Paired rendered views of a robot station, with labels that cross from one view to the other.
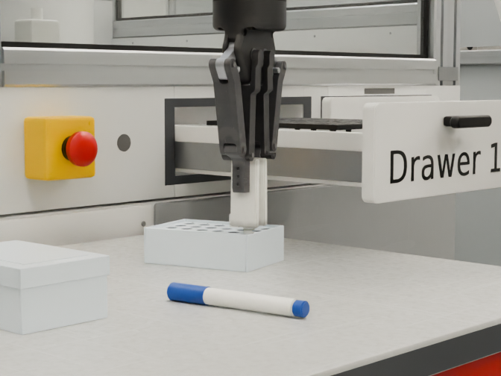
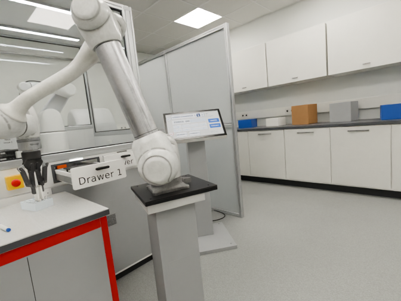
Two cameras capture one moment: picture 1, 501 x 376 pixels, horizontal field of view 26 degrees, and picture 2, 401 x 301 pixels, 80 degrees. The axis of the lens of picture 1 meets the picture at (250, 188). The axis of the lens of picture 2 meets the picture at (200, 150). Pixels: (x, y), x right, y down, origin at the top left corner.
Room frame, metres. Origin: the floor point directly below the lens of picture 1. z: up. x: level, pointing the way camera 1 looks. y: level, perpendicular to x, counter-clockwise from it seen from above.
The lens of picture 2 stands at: (0.01, -0.79, 1.10)
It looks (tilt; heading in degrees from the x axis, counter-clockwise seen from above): 7 degrees down; 0
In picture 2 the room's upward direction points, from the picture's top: 6 degrees counter-clockwise
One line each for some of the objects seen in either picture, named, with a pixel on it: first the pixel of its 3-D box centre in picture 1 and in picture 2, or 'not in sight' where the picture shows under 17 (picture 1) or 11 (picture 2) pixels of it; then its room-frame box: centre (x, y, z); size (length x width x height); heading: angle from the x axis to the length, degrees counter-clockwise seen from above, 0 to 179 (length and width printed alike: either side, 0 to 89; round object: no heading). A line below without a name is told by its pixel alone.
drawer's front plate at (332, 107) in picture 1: (383, 130); (123, 160); (1.74, -0.21, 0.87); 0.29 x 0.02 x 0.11; 136
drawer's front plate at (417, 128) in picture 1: (442, 148); (100, 173); (1.29, -0.23, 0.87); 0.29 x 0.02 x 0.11; 136
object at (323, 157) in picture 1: (308, 148); (85, 172); (1.43, -0.08, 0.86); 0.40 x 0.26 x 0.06; 46
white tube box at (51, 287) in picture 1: (19, 283); not in sight; (0.88, 0.19, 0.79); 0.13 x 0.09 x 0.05; 47
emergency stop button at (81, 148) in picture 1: (79, 148); (15, 183); (1.23, 0.20, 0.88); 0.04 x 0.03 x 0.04; 136
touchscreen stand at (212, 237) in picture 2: not in sight; (200, 186); (2.13, -0.74, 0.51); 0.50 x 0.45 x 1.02; 10
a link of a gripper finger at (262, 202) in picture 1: (253, 191); (40, 192); (1.12, 0.00, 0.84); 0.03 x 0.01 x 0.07; 63
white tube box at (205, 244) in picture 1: (214, 244); (37, 203); (1.14, 0.04, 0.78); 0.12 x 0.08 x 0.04; 63
